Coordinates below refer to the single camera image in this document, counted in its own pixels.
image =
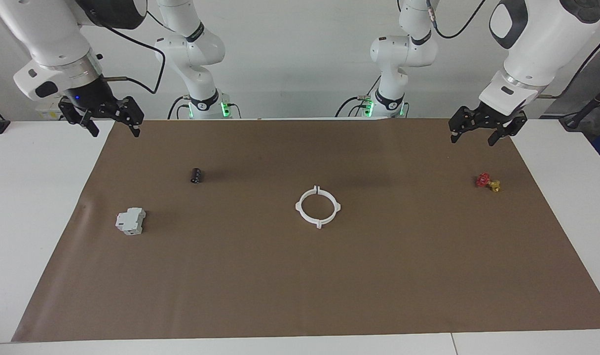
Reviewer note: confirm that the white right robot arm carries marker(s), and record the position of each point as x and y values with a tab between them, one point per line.
43	29

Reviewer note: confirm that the white circuit breaker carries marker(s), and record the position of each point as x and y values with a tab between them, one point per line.
130	222

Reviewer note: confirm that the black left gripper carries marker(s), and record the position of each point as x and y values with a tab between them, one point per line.
488	119

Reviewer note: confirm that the black cylindrical capacitor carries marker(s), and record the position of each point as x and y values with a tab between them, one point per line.
196	175

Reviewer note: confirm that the black tripod stand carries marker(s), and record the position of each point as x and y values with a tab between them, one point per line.
572	122

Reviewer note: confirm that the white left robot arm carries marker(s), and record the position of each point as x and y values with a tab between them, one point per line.
542	44

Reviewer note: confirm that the white power strip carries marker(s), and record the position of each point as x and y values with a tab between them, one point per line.
48	112

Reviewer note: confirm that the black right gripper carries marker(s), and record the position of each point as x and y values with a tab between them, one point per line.
90	93

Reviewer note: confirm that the brown paper table mat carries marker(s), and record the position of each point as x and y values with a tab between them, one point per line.
300	286

